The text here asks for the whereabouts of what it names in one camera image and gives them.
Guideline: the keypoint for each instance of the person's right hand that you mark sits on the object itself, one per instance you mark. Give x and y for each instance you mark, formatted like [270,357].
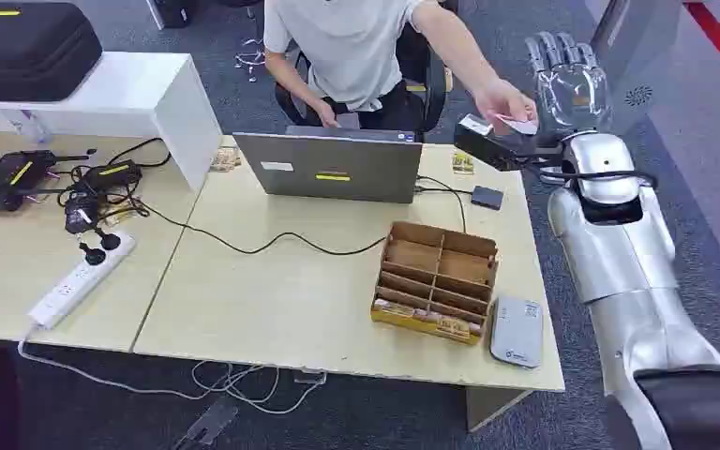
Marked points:
[326,115]

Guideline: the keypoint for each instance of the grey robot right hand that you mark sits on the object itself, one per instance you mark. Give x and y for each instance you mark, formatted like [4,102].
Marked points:
[571,93]

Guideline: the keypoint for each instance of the person's left hand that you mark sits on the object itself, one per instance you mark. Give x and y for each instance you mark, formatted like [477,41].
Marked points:
[500,99]

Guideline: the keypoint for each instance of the pink and white card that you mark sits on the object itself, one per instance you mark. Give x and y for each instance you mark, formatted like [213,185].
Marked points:
[521,126]

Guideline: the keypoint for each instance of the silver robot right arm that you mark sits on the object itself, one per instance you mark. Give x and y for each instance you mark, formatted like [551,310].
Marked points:
[614,248]

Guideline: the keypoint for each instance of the grey laptop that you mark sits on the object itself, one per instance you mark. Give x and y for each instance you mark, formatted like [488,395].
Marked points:
[335,164]

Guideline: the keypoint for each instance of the person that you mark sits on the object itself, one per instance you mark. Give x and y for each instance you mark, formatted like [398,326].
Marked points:
[347,49]

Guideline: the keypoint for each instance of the small card stack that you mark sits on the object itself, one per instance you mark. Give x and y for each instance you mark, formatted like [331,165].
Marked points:
[462,163]

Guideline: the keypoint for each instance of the grey cabinet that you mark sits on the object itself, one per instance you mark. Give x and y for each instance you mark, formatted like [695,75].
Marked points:
[639,56]

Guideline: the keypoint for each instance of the small black box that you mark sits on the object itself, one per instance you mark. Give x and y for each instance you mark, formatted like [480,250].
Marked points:
[487,197]

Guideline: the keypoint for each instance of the loose card stack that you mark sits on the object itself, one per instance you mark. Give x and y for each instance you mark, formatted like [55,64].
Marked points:
[226,159]

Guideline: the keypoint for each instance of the black bin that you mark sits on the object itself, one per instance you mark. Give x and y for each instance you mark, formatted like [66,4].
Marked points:
[172,12]

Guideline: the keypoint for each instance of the wooden card box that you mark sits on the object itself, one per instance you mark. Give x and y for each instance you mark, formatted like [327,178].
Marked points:
[437,273]

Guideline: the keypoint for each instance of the white shelf unit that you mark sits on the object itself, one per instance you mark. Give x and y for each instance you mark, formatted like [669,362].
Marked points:
[124,93]

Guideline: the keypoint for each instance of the card bundle with plain edge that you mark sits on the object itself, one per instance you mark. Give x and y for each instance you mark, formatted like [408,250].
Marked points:
[400,308]

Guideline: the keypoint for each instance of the black adapter with yellow tape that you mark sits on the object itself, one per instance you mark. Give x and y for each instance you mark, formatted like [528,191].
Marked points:
[111,174]

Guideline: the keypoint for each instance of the card bundle with printed face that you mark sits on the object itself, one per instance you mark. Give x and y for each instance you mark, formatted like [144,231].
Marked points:
[456,325]

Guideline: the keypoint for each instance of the white flat device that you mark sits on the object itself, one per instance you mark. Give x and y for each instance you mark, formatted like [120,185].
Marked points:
[516,330]

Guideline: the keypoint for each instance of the black plug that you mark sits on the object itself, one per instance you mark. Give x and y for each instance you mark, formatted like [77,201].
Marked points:
[109,240]
[93,254]

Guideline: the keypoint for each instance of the white charger block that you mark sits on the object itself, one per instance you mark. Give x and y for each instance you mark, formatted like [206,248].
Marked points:
[310,376]

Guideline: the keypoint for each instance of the black power adapter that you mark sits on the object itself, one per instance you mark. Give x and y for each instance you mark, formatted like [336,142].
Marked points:
[80,214]

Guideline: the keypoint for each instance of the white power strip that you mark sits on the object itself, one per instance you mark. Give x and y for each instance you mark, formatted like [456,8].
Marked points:
[80,279]

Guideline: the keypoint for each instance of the pale desk leg panel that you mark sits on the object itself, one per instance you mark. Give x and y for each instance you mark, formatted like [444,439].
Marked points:
[490,407]

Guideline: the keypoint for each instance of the black hard case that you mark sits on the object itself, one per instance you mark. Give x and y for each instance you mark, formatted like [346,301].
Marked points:
[24,49]

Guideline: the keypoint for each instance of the black router with antennas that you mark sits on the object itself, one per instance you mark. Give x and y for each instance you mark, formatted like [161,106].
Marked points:
[6,181]

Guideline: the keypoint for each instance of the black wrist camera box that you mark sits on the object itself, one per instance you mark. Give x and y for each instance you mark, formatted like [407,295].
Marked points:
[490,149]

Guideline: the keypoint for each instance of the black floor bracket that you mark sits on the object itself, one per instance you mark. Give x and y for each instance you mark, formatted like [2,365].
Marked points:
[208,425]

